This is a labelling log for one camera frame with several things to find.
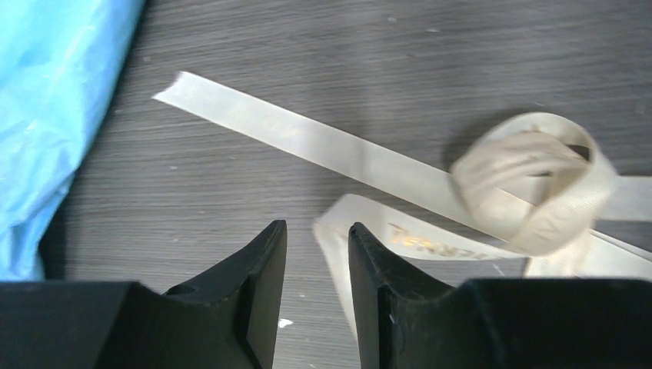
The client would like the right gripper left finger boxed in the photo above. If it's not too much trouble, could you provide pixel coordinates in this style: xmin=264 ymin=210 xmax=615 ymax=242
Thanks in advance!
xmin=1 ymin=220 xmax=287 ymax=368

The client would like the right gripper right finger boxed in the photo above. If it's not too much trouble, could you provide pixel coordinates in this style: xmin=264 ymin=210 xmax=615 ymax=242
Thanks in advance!
xmin=348 ymin=223 xmax=651 ymax=368

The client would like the cream ribbon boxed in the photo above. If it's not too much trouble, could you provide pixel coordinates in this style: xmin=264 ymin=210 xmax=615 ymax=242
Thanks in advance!
xmin=155 ymin=71 xmax=651 ymax=327

